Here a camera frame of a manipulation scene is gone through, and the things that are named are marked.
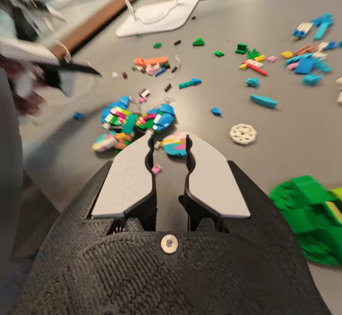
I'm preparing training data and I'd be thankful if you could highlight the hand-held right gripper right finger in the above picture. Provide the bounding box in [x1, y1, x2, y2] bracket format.
[184, 133, 252, 219]

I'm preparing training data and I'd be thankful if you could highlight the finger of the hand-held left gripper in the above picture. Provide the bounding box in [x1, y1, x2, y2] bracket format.
[0, 37, 61, 66]
[55, 60, 104, 98]

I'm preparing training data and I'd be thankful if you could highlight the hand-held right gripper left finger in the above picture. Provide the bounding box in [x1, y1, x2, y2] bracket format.
[91, 133, 157, 219]

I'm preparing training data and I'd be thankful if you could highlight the brown green lego assembly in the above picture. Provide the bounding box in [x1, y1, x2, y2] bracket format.
[114, 132, 135, 155]

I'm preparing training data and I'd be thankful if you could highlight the teal oval lego assembly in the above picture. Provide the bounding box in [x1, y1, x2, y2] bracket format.
[162, 132, 193, 158]
[92, 133, 119, 153]

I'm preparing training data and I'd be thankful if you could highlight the blue green lego model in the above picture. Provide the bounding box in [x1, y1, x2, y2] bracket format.
[101, 103, 176, 134]

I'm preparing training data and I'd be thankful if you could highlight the white round lego plate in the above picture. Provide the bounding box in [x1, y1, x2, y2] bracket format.
[229, 123, 257, 145]

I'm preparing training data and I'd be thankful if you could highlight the orange lego brick separator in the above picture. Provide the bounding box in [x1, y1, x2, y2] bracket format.
[134, 56, 169, 67]

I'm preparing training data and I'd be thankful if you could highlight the large green lego assembly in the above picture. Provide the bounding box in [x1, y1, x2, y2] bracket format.
[268, 175, 342, 266]

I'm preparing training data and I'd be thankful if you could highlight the teal curved lego piece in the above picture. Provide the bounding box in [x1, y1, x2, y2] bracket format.
[250, 94, 279, 109]

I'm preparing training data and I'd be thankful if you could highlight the teal lego plate assembly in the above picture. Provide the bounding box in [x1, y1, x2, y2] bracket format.
[178, 78, 202, 89]

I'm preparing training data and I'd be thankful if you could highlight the pile of loose lego pieces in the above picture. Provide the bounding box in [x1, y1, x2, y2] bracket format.
[239, 13, 342, 106]

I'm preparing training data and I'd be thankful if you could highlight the person's left hand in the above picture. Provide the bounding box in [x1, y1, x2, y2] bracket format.
[0, 61, 47, 116]

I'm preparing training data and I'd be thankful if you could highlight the brown wooden ledge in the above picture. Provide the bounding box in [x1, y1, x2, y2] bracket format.
[49, 0, 151, 59]

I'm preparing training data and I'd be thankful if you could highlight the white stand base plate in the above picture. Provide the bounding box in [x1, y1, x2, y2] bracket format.
[112, 0, 199, 38]

